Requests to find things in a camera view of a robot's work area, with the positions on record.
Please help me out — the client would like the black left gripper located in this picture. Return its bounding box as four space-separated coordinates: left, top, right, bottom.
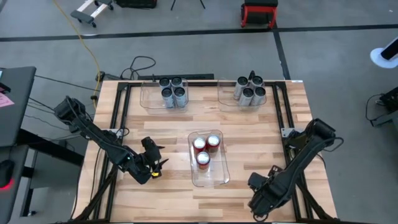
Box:
140 136 170 179

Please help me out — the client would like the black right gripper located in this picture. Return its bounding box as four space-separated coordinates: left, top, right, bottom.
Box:
248 172 281 219

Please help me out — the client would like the red can silver lid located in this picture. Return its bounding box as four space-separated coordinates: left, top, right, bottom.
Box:
206 134 221 153
192 136 207 153
196 151 211 170

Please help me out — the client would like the clear plastic bin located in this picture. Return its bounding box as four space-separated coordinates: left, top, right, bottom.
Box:
187 129 231 188
217 78 267 113
139 79 190 114

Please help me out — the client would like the black power strip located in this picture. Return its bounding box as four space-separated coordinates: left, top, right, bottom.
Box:
136 73 215 80

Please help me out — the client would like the black tripod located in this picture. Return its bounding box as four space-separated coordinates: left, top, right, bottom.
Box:
170 0 206 11

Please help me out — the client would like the black desk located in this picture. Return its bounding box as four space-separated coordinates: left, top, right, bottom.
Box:
0 66 85 224

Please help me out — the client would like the black case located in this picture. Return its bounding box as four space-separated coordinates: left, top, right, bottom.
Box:
115 0 158 9

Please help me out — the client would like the black computer mouse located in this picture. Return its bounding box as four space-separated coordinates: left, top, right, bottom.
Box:
0 159 16 191

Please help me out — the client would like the grey white wheeled dolly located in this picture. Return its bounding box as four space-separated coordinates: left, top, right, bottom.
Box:
70 0 114 28

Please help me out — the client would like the black equipment box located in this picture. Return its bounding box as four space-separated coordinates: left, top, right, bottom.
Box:
371 86 398 127

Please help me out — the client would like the pink paper note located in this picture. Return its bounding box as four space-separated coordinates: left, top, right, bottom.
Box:
0 92 15 109

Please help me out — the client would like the red black stool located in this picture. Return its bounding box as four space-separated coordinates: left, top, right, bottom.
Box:
240 0 279 30

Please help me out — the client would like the white round base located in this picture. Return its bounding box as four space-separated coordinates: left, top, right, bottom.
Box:
369 46 398 69

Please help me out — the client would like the black looped cable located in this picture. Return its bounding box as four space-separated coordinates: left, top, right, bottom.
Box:
119 55 157 81

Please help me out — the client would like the black aluminium table frame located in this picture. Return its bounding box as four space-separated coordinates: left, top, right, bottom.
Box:
71 80 340 224

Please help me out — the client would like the thin black cable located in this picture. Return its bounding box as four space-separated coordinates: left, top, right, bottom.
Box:
34 74 100 92

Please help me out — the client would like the black equipment cable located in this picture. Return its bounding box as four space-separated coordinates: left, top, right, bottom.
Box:
365 92 385 127

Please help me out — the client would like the yellow cable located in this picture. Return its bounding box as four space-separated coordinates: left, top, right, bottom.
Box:
52 0 102 94

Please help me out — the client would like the black post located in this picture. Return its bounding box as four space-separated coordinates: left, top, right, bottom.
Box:
379 36 398 61

